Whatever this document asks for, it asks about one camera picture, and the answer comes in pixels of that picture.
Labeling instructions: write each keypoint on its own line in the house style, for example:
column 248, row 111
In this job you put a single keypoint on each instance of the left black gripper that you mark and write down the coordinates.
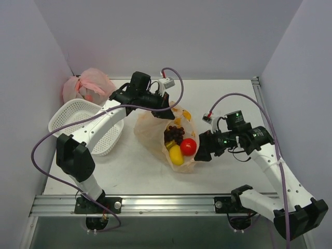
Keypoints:
column 161, row 102

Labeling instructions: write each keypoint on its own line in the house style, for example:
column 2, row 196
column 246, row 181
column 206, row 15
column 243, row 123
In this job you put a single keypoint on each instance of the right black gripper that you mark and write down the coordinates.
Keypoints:
column 207, row 142

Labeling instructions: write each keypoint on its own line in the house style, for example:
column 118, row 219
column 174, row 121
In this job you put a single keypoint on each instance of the banana print plastic bag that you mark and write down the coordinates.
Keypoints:
column 149, row 131

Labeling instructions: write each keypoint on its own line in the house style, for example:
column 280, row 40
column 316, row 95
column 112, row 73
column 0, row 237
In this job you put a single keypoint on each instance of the red fake tomato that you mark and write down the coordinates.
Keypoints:
column 188, row 147

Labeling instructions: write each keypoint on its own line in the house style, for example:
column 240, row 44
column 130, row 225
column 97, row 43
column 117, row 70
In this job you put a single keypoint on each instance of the dark purple fake grapes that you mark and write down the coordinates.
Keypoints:
column 174, row 133

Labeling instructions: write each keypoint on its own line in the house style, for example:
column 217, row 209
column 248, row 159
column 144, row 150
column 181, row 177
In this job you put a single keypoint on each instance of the yellow fake lemon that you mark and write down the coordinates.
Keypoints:
column 175, row 155

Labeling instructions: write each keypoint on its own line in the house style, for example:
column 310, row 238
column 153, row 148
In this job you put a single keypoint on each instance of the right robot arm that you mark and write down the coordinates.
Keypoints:
column 298, row 211

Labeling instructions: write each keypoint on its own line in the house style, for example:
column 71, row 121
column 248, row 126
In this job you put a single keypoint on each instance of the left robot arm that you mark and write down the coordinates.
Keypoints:
column 74, row 150

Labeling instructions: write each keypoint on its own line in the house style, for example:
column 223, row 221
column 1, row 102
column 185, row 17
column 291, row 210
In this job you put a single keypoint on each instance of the pink plastic bag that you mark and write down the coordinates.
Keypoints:
column 92, row 85

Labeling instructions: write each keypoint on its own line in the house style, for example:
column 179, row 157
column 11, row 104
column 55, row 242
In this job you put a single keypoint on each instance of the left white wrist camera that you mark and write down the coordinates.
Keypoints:
column 164, row 84

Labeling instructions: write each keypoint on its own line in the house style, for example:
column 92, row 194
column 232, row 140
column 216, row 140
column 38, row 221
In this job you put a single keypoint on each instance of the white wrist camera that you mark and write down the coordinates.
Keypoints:
column 164, row 84
column 212, row 120

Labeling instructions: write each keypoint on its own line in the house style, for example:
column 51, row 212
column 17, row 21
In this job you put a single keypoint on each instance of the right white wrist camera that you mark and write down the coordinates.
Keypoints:
column 212, row 120

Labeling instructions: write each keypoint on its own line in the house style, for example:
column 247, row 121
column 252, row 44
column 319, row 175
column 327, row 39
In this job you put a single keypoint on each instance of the aluminium right rail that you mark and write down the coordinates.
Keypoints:
column 260, row 100

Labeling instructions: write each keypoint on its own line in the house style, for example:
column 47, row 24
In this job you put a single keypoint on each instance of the aluminium rail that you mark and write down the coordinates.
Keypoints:
column 260, row 100
column 132, row 205

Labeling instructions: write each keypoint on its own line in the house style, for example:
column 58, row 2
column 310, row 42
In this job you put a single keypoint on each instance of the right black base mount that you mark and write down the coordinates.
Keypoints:
column 239, row 218

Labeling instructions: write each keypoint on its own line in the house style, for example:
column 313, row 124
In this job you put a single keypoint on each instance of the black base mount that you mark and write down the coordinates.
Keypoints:
column 239, row 218
column 101, row 215

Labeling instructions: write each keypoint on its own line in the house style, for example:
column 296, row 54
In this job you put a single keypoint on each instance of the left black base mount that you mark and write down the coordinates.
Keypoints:
column 101, row 215

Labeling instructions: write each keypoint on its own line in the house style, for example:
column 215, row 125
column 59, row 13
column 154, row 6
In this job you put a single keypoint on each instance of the aluminium front rail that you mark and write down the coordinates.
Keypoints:
column 132, row 205

